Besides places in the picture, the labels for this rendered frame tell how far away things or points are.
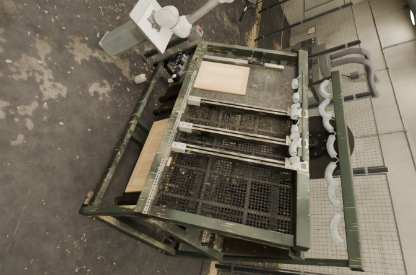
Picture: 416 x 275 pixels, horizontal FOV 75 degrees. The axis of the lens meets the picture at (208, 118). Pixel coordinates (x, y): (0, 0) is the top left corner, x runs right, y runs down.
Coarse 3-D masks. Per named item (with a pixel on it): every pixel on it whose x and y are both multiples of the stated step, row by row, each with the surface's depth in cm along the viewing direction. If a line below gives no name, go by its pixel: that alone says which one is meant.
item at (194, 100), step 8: (192, 96) 278; (192, 104) 280; (200, 104) 277; (208, 104) 274; (216, 104) 272; (224, 104) 271; (232, 104) 272; (240, 104) 271; (296, 104) 252; (240, 112) 274; (248, 112) 271; (256, 112) 268; (264, 112) 266; (272, 112) 265; (280, 112) 266; (288, 112) 260
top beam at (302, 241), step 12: (300, 60) 308; (300, 72) 295; (300, 84) 284; (300, 96) 274; (300, 108) 264; (300, 120) 255; (300, 132) 247; (300, 180) 218; (300, 192) 212; (300, 204) 206; (300, 216) 200; (300, 228) 195; (300, 240) 190
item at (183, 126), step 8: (184, 128) 255; (192, 128) 253; (200, 128) 253; (208, 128) 254; (216, 128) 253; (216, 136) 255; (224, 136) 252; (232, 136) 249; (240, 136) 248; (248, 136) 250; (256, 136) 248; (264, 136) 248; (288, 136) 242; (296, 136) 229; (264, 144) 248; (272, 144) 246; (280, 144) 243; (288, 144) 238; (296, 144) 238
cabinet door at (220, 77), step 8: (208, 64) 316; (216, 64) 316; (224, 64) 316; (200, 72) 308; (208, 72) 308; (216, 72) 308; (224, 72) 308; (232, 72) 308; (240, 72) 308; (248, 72) 307; (200, 80) 300; (208, 80) 301; (216, 80) 301; (224, 80) 301; (232, 80) 300; (240, 80) 300; (200, 88) 294; (208, 88) 293; (216, 88) 293; (224, 88) 293; (232, 88) 293; (240, 88) 293
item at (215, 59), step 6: (210, 60) 322; (216, 60) 320; (222, 60) 318; (228, 60) 317; (234, 60) 317; (240, 60) 317; (252, 66) 316; (258, 66) 314; (264, 66) 312; (270, 66) 310
